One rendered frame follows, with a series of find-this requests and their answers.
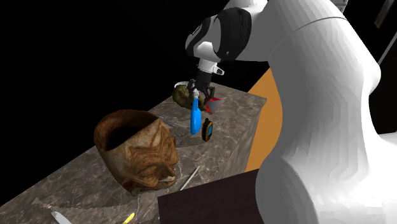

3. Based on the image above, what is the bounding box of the brown face-shaped pot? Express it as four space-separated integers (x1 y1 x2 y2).
94 109 180 197

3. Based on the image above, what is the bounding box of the olive green lumpy figure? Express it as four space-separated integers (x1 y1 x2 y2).
172 84 207 111

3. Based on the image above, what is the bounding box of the red and grey triangular thing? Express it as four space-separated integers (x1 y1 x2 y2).
205 97 226 115

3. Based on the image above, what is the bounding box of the blue spray bottle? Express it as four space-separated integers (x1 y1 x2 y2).
190 89 203 136

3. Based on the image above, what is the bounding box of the thin silver rod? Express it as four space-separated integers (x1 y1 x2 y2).
179 165 201 192

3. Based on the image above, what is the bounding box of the black orange handheld device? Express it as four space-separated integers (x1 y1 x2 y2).
201 118 214 143

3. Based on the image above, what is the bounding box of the silver knife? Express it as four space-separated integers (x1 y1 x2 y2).
50 211 73 224

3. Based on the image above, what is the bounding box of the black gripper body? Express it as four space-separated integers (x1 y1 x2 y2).
195 69 212 92

